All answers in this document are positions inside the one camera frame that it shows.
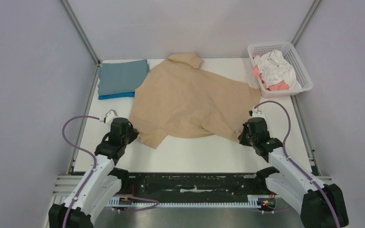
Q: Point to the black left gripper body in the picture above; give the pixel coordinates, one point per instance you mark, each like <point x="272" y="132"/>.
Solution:
<point x="130" y="136"/>

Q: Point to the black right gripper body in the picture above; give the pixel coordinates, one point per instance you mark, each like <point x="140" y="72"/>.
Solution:
<point x="244" y="137"/>

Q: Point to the beige t shirt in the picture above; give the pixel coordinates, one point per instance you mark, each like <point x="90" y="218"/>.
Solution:
<point x="179" y="99"/>

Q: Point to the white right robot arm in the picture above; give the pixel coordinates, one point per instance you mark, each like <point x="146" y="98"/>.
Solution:
<point x="319" y="205"/>

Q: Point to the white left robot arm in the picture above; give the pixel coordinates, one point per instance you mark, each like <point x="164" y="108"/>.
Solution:
<point x="99" y="184"/>

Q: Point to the folded bright blue t shirt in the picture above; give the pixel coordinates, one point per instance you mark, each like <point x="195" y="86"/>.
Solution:
<point x="119" y="95"/>

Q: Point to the folded grey-blue t shirt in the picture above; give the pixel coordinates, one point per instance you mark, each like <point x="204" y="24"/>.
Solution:
<point x="121" y="78"/>

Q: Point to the pink t shirt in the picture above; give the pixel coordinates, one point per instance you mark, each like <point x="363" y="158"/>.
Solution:
<point x="270" y="69"/>

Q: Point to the white plastic laundry basket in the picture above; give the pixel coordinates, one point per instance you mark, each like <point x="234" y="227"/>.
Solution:
<point x="291" y="55"/>

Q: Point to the white t shirt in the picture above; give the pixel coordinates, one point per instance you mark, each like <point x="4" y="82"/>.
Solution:
<point x="290" y="76"/>

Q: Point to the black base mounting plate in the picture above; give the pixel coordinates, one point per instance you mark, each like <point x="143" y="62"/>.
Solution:
<point x="167" y="187"/>

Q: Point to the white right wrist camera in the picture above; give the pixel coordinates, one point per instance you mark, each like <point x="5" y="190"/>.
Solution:
<point x="255" y="113"/>

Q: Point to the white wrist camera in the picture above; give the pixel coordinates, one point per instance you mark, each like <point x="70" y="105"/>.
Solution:
<point x="255" y="113"/>
<point x="110" y="116"/>

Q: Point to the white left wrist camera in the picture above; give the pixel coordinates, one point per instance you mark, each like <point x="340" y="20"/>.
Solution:
<point x="110" y="116"/>

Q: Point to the white slotted cable duct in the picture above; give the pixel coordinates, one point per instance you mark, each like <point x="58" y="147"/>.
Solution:
<point x="250" y="202"/>

